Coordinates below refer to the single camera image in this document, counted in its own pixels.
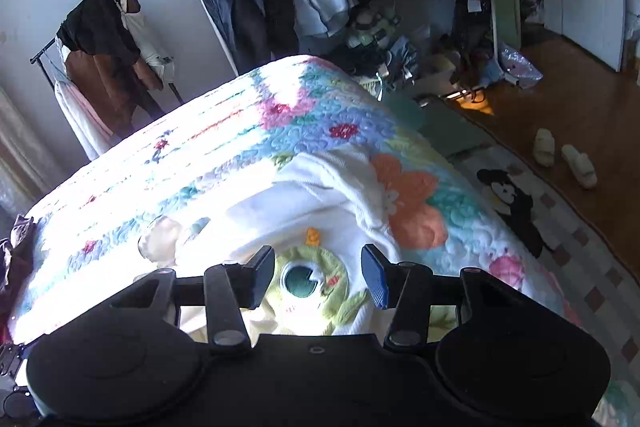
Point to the brown hanging garment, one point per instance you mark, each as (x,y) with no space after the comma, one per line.
(105,92)

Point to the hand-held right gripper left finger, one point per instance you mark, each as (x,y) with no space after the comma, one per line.
(261,277)

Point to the dark hanging trousers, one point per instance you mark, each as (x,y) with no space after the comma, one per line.
(240,17)

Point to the cartoon figure rug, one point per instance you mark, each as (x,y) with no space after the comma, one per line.
(575,227)

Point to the white waffle garment green cartoon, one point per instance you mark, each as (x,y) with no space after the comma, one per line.
(310,207)

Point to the pale green board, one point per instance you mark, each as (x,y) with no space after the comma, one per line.
(506,7)

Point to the green floor mat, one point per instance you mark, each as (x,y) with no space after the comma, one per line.
(450,127)

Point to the black hanging garment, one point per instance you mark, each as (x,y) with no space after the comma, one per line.
(100,22)

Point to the pink plastic bag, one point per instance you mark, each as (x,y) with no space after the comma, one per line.
(520,67)

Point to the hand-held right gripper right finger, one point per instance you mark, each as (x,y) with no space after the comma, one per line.
(375,279)

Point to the pile of clothes and shoes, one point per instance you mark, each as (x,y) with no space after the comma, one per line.
(380,52)

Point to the dark brown garment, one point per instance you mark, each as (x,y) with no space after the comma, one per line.
(15,257)

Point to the floral quilted bedspread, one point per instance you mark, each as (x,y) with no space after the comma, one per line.
(225,132)

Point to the cream slipper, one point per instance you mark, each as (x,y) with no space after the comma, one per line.
(543,148)
(579,167)

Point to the pink hanging towel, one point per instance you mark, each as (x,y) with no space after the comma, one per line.
(80,122)

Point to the white hanging garment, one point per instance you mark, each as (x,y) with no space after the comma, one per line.
(145,42)

